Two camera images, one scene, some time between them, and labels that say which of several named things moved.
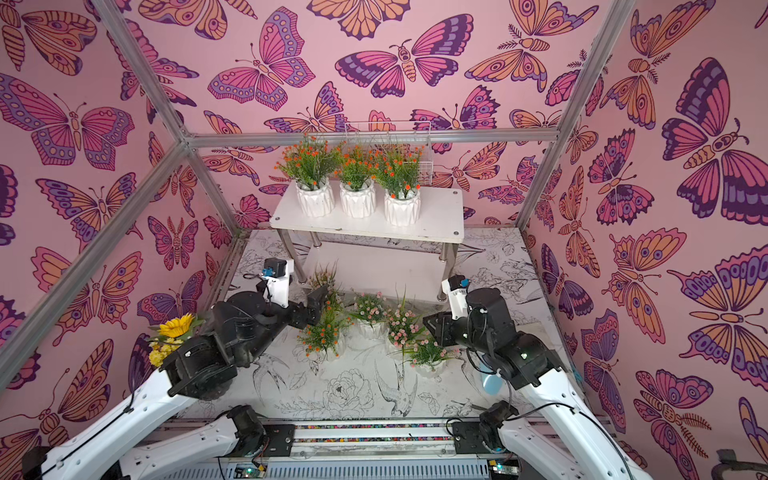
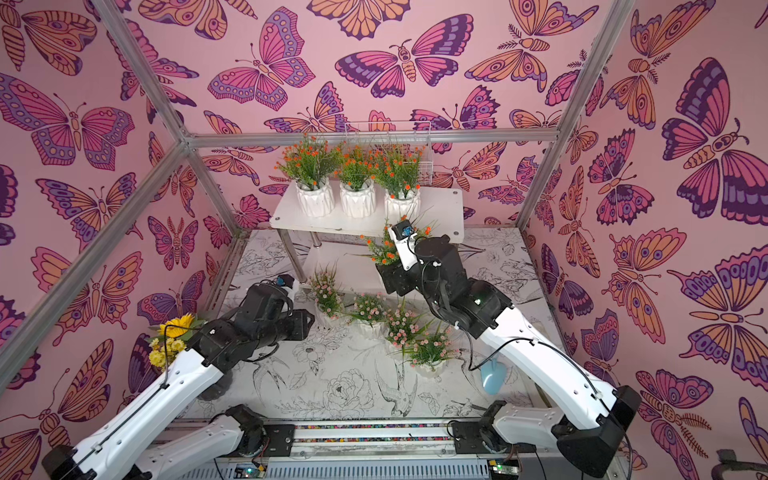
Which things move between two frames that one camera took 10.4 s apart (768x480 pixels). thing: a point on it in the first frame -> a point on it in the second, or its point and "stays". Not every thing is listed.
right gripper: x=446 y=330 -> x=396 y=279
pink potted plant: x=325 y=277 stays
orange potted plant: x=327 y=335 -> x=385 y=252
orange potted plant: x=310 y=163 stays
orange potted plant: x=356 y=174 stays
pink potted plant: x=429 y=358 stays
